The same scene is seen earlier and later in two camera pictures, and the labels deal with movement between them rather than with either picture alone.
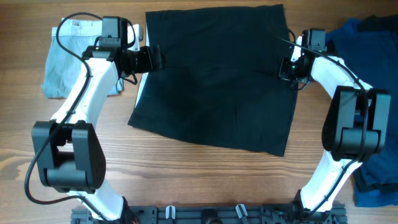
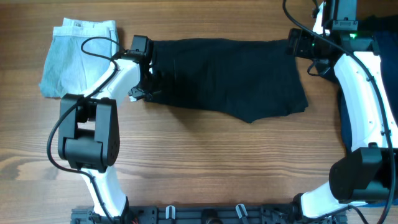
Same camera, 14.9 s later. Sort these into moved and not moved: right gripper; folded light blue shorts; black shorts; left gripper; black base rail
Moved: black shorts; right gripper; left gripper
Not moved: folded light blue shorts; black base rail
